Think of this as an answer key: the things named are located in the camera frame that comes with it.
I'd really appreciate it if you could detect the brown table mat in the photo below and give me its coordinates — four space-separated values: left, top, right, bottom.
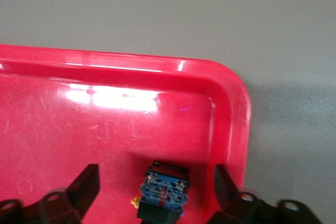
0 0 336 224

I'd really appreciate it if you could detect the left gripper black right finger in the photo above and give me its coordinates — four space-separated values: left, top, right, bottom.
207 165 323 224

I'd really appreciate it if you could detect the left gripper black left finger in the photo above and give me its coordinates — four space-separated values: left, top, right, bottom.
0 164 101 224

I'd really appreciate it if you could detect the red push button switch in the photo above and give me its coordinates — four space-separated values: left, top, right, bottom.
130 160 190 224

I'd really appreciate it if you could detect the red plastic tray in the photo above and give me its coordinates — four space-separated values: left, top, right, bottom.
0 44 252 224

